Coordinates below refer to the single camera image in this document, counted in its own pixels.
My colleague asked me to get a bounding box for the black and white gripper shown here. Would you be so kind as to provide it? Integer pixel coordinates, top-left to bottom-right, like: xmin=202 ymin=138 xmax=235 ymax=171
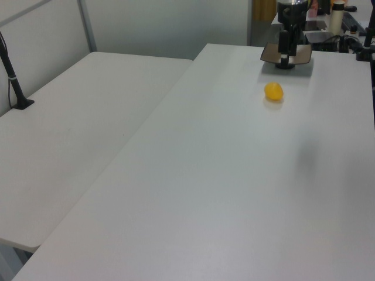
xmin=275 ymin=0 xmax=309 ymax=70

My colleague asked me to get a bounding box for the yellow potato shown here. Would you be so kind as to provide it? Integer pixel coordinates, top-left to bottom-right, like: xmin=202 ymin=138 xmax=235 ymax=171
xmin=264 ymin=82 xmax=285 ymax=101

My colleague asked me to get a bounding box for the brown square ceramic plate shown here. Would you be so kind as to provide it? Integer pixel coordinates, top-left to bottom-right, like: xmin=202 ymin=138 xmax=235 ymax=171
xmin=260 ymin=42 xmax=313 ymax=66

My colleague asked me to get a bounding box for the yellow panel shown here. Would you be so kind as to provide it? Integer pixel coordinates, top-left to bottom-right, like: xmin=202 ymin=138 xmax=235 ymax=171
xmin=253 ymin=0 xmax=278 ymax=22

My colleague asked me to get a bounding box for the black electronics box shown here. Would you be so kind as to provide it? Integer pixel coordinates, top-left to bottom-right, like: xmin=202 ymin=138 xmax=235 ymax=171
xmin=311 ymin=35 xmax=342 ymax=53

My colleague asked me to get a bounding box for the white cylindrical bottle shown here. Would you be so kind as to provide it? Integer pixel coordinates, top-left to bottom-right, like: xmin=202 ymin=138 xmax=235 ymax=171
xmin=329 ymin=0 xmax=346 ymax=35

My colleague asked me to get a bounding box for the black keyboard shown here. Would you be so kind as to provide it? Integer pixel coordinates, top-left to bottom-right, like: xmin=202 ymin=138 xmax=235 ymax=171
xmin=342 ymin=12 xmax=366 ymax=33

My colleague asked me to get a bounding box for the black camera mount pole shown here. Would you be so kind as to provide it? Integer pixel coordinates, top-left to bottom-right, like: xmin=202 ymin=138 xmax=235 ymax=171
xmin=356 ymin=28 xmax=375 ymax=62
xmin=0 ymin=30 xmax=35 ymax=111

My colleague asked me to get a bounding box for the grey partition post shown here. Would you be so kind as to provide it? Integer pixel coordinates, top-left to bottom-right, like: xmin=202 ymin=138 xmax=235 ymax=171
xmin=77 ymin=0 xmax=98 ymax=54

